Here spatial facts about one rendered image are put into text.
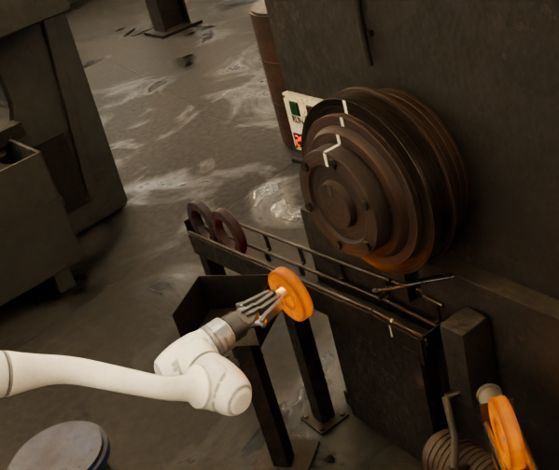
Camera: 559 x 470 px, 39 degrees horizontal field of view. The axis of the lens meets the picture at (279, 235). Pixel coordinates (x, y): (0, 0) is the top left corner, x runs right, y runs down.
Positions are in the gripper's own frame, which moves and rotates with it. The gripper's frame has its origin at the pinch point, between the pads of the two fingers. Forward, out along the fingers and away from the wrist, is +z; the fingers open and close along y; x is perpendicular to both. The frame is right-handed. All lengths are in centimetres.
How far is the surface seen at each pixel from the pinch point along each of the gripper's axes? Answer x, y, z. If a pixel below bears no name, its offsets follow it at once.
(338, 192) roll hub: 31.4, 21.6, 9.5
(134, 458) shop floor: -82, -76, -45
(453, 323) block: -5.3, 41.0, 18.6
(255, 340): -23.4, -19.2, -6.4
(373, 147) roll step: 41, 28, 17
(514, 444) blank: -10, 73, 1
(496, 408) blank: -6, 66, 4
